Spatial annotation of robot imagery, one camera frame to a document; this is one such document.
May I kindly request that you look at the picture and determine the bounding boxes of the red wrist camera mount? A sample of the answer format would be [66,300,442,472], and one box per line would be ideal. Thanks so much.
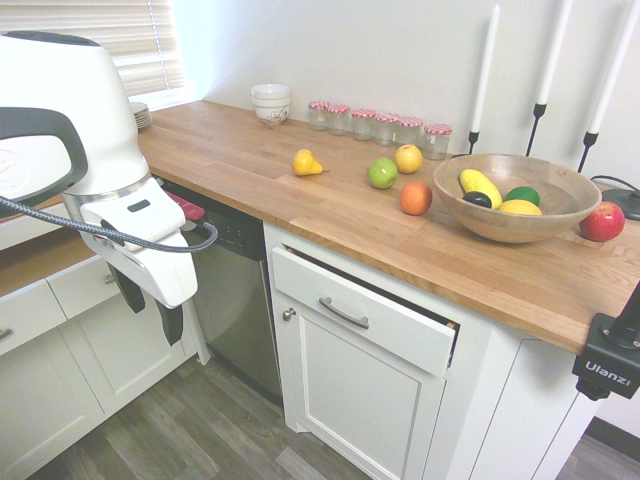
[164,189,208,223]

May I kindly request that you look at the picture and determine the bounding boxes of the dark avocado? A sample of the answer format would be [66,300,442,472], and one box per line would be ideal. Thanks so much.
[462,190,495,210]

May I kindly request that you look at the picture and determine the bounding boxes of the stainless steel dishwasher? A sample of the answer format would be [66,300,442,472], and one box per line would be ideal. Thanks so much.
[185,202,284,407]

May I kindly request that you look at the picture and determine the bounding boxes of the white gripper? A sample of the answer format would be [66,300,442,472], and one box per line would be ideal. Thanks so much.
[78,175,200,347]

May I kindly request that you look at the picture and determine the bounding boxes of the white cabinet door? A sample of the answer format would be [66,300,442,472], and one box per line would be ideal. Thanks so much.
[283,294,447,480]

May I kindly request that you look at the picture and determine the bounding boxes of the green lime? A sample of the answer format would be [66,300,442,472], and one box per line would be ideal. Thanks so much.
[503,185,542,207]

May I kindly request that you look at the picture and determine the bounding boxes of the white base cabinet frame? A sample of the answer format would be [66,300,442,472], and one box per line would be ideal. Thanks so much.
[263,222,601,480]

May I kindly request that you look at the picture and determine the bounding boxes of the white kitchen drawer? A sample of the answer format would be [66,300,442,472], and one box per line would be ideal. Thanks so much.
[269,243,460,378]

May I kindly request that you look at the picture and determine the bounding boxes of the red apple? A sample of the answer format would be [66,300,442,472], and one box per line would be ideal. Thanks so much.
[579,200,627,243]

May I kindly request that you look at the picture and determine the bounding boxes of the orange fruit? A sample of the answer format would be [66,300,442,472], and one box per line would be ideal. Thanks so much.
[398,181,434,217]

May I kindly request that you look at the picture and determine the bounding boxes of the yellow lemon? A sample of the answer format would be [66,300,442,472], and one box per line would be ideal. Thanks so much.
[497,198,543,217]

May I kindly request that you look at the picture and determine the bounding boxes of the white bowl with floral print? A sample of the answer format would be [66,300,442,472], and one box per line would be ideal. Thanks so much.
[253,104,291,126]

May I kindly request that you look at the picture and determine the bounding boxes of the grey braided cable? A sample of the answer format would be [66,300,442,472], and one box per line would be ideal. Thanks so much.
[0,194,220,254]

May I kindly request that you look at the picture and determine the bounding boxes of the black candle holder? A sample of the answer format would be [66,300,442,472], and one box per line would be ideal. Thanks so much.
[452,130,481,160]
[577,130,601,175]
[524,102,549,159]

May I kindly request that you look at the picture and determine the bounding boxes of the plain white bowl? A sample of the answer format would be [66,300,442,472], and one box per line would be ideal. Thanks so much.
[250,83,292,101]
[251,95,292,111]

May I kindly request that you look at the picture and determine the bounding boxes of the beige window blinds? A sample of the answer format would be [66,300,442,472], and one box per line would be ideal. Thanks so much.
[0,0,187,97]

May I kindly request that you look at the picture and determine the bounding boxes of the dark round lamp base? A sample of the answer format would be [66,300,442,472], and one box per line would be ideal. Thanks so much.
[601,187,640,223]

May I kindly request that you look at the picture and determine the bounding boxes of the green apple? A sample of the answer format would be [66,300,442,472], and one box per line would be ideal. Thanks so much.
[367,157,400,190]

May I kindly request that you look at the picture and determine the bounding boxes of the yellow banana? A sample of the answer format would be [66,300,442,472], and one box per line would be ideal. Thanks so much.
[458,168,503,210]

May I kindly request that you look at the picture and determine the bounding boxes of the large wooden bowl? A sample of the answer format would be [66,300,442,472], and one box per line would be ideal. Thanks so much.
[432,153,603,245]

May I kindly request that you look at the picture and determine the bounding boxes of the white side cabinet unit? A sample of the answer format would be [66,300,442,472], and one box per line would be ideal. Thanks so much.
[0,199,212,480]

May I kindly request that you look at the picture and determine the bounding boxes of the white taper candle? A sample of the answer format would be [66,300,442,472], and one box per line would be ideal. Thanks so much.
[471,3,502,134]
[537,0,575,106]
[588,0,640,135]

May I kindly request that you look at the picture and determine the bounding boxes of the brushed metal drawer handle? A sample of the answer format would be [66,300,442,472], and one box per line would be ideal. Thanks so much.
[318,296,371,331]

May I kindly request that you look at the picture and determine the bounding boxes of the yellow pear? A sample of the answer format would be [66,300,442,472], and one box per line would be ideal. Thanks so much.
[292,148,325,177]

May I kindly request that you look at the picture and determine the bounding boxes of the black Ulanzi camera clamp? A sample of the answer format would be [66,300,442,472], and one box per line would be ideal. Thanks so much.
[571,279,640,402]

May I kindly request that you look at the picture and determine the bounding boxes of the glass jar red checked lid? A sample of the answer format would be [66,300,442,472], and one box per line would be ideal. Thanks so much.
[327,104,351,137]
[423,123,454,161]
[374,113,400,147]
[396,116,424,149]
[307,101,330,132]
[351,108,377,142]

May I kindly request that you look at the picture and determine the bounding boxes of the yellow apple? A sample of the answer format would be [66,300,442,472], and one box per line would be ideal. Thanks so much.
[394,143,424,175]

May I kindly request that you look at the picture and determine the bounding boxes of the stack of white plates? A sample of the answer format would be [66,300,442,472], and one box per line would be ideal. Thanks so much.
[128,101,153,131]

